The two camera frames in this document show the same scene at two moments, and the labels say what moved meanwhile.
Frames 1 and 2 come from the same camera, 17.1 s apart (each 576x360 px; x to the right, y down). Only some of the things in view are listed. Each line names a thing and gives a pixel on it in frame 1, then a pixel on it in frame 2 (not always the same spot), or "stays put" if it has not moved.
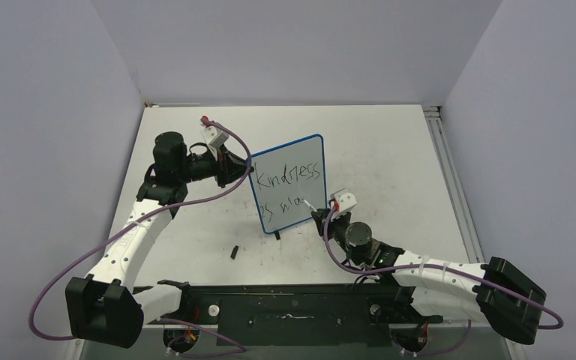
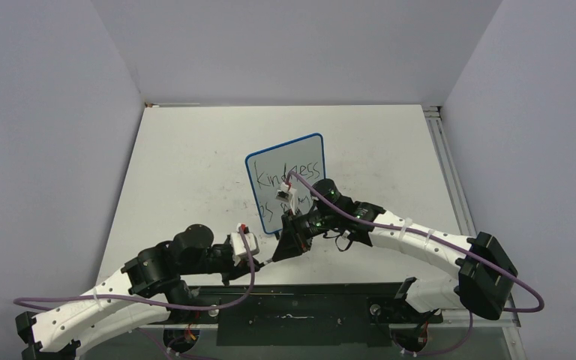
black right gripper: x=321 y=216 -> x=293 y=241
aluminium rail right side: x=454 y=186 stays put
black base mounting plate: x=301 y=315 stays put
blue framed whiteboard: x=289 y=183 stays put
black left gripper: x=226 y=169 -> x=235 y=271
